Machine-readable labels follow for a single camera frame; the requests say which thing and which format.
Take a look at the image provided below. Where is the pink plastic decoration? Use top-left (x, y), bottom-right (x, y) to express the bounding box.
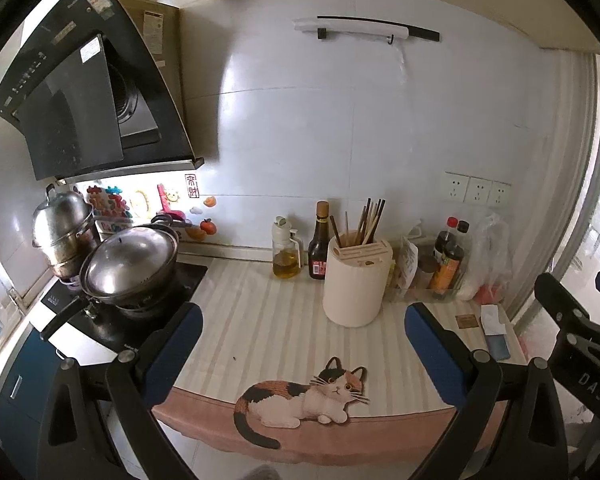
top-left (155, 183), bottom-right (186, 222)

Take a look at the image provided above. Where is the black gas stove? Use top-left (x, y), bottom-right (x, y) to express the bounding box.
top-left (29, 261), bottom-right (209, 367)

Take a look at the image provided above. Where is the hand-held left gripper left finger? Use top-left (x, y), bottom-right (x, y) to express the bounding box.
top-left (37, 302), bottom-right (203, 480)

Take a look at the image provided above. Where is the stainless steel steamer pot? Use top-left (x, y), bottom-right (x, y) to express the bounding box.
top-left (32, 184), bottom-right (99, 282)

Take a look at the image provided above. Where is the dark bottle with red cap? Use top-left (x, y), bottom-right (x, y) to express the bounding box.
top-left (433, 217), bottom-right (459, 267)

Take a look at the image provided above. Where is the colourful toy decoration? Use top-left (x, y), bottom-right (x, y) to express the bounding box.
top-left (86, 184), bottom-right (134, 221)

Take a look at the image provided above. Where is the dark blue flat case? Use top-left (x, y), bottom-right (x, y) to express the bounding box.
top-left (484, 333), bottom-right (512, 361)

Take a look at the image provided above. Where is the clear plastic bag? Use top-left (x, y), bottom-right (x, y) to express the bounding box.
top-left (459, 212), bottom-right (514, 307)

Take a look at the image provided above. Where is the clear plastic organizer tray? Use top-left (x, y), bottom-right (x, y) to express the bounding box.
top-left (387, 274), bottom-right (464, 304)

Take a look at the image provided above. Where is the glass oil dispenser bottle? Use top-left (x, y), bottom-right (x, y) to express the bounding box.
top-left (271, 215), bottom-right (304, 280)

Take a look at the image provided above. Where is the pink round chopstick holder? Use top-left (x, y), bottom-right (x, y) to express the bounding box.
top-left (322, 230), bottom-right (394, 329)

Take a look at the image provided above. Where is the dark bottle with orange label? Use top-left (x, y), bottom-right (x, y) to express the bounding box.
top-left (429, 220), bottom-right (470, 297)

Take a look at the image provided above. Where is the wok with steel lid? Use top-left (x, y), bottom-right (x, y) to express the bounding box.
top-left (40, 224), bottom-right (182, 342)

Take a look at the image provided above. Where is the striped cat print tablecloth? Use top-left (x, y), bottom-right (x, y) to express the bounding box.
top-left (151, 257), bottom-right (529, 465)

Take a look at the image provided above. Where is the brown spice jar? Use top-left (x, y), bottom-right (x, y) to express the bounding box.
top-left (417, 254), bottom-right (437, 291)

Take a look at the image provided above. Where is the range hood chimney cover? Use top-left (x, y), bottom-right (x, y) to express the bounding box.
top-left (114, 0), bottom-right (187, 127)

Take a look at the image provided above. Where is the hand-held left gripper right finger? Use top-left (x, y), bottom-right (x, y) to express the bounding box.
top-left (405, 302), bottom-right (568, 480)

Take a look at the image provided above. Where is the grey window frame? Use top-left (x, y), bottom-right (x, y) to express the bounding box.
top-left (509, 49), bottom-right (600, 332)

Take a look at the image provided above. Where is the dark bottle with gold cap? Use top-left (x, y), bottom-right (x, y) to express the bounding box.
top-left (308, 201), bottom-right (331, 281)

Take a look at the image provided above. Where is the white orange seasoning packet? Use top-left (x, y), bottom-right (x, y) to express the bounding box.
top-left (397, 236), bottom-right (421, 292)

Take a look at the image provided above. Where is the white wall socket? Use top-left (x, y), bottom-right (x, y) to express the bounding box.
top-left (489, 181), bottom-right (513, 207)
top-left (442, 172), bottom-right (471, 204)
top-left (467, 176), bottom-right (494, 206)

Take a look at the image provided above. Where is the black range hood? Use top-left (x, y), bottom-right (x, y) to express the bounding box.
top-left (0, 0), bottom-right (205, 182)

